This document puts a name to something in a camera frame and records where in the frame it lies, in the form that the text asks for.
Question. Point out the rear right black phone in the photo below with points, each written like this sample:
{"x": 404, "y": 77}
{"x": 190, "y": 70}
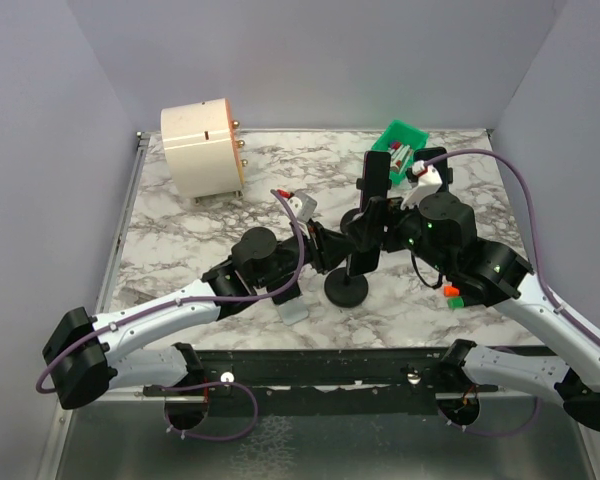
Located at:
{"x": 430, "y": 157}

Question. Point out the black mounting rail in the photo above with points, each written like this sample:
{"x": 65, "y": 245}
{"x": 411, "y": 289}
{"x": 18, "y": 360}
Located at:
{"x": 236, "y": 383}

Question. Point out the black phone on silver stand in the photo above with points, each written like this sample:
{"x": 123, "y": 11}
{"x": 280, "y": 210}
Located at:
{"x": 292, "y": 292}

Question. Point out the orange capped marker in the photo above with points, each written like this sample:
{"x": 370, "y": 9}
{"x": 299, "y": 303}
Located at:
{"x": 450, "y": 291}

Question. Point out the purple edged black phone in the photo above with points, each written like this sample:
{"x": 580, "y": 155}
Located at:
{"x": 375, "y": 181}

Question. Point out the silver edged black phone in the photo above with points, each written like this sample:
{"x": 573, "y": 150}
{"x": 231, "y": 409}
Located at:
{"x": 360, "y": 263}

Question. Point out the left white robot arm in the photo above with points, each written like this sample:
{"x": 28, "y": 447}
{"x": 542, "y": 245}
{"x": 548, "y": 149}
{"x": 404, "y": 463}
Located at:
{"x": 88, "y": 355}

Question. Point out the green plastic bin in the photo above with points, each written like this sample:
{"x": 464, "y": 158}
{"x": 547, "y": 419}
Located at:
{"x": 401, "y": 141}

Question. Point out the cream cylindrical box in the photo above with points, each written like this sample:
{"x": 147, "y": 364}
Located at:
{"x": 201, "y": 148}

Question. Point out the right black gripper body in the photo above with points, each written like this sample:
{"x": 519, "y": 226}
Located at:
{"x": 403, "y": 226}

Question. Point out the black phone stand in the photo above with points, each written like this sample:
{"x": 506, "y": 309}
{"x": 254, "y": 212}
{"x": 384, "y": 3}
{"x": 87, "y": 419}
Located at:
{"x": 352, "y": 213}
{"x": 344, "y": 291}

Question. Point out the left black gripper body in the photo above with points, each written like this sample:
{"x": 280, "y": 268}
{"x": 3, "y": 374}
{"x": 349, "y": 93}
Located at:
{"x": 311, "y": 246}

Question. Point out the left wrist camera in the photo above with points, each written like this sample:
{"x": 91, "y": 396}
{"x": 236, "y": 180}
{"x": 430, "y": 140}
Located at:
{"x": 302, "y": 205}

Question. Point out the rear right phone stand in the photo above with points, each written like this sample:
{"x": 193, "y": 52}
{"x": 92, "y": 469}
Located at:
{"x": 431, "y": 177}

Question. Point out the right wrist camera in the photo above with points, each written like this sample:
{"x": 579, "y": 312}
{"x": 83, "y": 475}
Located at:
{"x": 415, "y": 195}

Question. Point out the silver flat phone stand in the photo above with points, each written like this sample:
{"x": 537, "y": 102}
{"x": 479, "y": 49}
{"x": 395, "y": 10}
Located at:
{"x": 293, "y": 311}

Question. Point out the green capped marker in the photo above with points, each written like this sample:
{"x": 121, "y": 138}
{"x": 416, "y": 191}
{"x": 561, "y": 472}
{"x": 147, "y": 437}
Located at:
{"x": 457, "y": 302}

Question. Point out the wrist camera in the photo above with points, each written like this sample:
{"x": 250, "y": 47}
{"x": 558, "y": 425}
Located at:
{"x": 302, "y": 205}
{"x": 415, "y": 195}

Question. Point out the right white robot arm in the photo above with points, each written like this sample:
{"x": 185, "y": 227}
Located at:
{"x": 442, "y": 232}

